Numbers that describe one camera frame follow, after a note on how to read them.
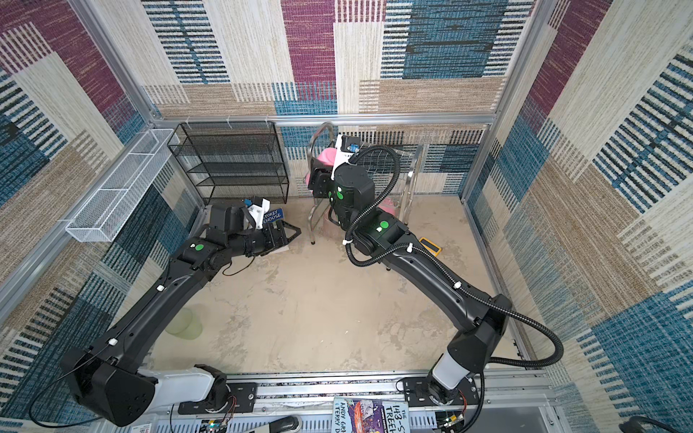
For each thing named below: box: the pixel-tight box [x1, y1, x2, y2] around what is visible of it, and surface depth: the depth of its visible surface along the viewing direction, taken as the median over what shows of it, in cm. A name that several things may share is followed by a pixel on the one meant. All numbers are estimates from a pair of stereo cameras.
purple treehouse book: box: [332, 396, 411, 433], surface depth 70 cm
